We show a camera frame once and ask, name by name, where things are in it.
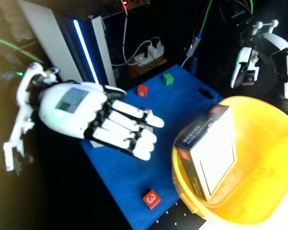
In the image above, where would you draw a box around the dark blue product box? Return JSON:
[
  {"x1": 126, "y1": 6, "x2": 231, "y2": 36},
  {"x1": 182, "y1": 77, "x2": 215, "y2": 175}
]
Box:
[{"x1": 174, "y1": 104, "x2": 238, "y2": 202}]

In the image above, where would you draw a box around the white power strip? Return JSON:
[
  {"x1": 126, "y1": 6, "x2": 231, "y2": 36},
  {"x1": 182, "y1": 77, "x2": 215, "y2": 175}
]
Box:
[{"x1": 133, "y1": 53, "x2": 164, "y2": 67}]

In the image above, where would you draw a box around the yellow plastic tub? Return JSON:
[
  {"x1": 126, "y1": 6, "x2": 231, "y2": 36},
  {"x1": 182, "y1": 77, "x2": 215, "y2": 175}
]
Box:
[{"x1": 171, "y1": 95, "x2": 288, "y2": 226}]

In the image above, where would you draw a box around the plain red block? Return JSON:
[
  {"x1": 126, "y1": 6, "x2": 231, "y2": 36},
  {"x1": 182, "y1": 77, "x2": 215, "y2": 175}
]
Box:
[{"x1": 136, "y1": 84, "x2": 149, "y2": 98}]

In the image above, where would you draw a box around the white tower with blue light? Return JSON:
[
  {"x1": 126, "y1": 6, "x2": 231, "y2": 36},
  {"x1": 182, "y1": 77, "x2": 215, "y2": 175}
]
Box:
[{"x1": 16, "y1": 0, "x2": 117, "y2": 88}]

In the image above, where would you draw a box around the blue mat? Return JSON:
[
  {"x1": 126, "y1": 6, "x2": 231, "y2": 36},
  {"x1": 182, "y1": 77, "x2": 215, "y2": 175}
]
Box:
[{"x1": 80, "y1": 64, "x2": 225, "y2": 230}]

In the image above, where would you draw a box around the green block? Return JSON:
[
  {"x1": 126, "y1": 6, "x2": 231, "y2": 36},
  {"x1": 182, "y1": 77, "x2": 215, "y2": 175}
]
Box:
[{"x1": 162, "y1": 73, "x2": 175, "y2": 86}]

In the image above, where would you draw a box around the white plug adapter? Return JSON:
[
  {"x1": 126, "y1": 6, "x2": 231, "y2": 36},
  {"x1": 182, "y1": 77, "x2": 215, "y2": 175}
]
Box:
[{"x1": 150, "y1": 40, "x2": 165, "y2": 58}]

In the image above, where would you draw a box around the red block with number three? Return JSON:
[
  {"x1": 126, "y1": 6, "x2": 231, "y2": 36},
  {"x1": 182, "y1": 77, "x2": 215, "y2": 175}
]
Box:
[{"x1": 143, "y1": 189, "x2": 162, "y2": 210}]

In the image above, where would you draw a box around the white blue cable connector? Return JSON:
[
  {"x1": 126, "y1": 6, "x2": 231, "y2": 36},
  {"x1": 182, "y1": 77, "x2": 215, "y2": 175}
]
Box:
[{"x1": 186, "y1": 31, "x2": 204, "y2": 58}]

